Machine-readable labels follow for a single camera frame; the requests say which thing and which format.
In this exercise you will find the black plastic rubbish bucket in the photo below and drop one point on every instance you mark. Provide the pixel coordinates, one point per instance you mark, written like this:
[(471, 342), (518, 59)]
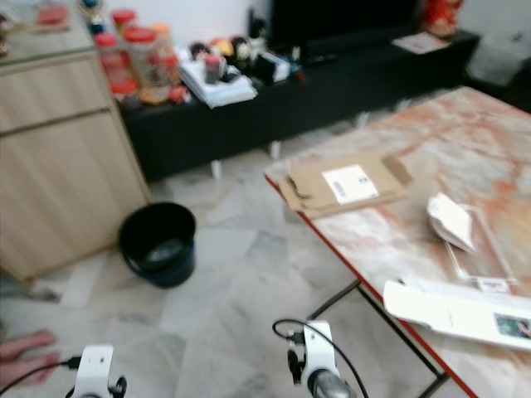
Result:
[(137, 236)]

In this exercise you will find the person's bare foot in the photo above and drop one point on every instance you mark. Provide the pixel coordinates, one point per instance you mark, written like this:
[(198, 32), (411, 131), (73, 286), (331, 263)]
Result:
[(26, 358)]

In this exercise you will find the long white product package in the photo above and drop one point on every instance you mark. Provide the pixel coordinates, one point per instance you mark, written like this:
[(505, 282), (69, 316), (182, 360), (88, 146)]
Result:
[(440, 311)]

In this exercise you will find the flat brown cardboard mailer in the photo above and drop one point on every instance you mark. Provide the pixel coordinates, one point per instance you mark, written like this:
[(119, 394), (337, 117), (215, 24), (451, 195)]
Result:
[(307, 178)]

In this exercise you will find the small white packaging card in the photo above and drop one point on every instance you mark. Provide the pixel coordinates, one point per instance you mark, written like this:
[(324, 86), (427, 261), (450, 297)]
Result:
[(450, 217)]

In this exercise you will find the clear plastic blister shell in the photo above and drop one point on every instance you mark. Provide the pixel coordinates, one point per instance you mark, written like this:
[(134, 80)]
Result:
[(485, 253)]

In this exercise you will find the light wood cabinet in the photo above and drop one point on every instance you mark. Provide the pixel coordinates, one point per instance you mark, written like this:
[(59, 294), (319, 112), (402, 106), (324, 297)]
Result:
[(58, 166)]

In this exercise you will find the black low TV console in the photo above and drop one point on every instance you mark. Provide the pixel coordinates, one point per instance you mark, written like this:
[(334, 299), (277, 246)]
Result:
[(315, 104)]

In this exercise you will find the white book stack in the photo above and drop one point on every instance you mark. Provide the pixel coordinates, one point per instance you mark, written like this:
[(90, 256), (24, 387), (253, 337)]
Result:
[(220, 89)]

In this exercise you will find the orange marble table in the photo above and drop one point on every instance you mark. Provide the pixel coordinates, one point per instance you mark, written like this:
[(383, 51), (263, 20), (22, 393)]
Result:
[(465, 133)]

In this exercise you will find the black white small box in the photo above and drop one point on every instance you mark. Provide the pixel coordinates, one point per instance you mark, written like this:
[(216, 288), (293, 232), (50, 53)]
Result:
[(272, 66)]

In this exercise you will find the red filled plastic jar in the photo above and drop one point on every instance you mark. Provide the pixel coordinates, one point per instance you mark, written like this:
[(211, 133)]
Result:
[(109, 66)]

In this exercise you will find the large red lidded jar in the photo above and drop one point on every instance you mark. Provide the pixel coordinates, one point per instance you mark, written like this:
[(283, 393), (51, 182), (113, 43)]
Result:
[(145, 66)]

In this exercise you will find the black television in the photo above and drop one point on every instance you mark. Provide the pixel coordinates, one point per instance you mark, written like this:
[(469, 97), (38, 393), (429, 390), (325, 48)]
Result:
[(340, 23)]

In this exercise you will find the orange lidded plastic jar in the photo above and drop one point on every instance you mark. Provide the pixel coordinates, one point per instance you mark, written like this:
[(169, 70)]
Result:
[(164, 46)]

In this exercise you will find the pale printed paper sheet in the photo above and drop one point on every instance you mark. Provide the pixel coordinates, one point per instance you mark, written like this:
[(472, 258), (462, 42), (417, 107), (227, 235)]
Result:
[(420, 42)]

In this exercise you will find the grey cushioned seat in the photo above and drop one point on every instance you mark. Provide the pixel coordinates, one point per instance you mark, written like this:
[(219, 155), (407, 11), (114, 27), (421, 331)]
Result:
[(502, 58)]

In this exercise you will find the small red lidded jar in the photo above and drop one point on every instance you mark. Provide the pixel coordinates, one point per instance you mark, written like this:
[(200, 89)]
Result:
[(124, 18)]

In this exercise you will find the small blue gold trophy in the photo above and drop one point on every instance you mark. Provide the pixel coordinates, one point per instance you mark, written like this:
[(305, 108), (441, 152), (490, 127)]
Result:
[(93, 15)]

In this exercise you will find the red gold ornament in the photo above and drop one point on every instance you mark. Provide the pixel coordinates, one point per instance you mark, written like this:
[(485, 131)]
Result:
[(441, 15)]

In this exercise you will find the flat red box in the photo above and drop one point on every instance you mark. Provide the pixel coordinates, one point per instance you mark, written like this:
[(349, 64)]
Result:
[(52, 15)]

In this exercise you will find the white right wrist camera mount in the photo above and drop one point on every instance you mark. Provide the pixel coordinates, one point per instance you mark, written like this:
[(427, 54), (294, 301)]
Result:
[(317, 348)]

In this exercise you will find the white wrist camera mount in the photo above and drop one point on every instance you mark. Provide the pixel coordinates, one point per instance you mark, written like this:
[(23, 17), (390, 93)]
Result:
[(93, 366), (317, 348)]

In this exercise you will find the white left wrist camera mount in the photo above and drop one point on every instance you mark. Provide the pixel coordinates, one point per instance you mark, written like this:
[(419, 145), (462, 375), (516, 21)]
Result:
[(93, 366)]

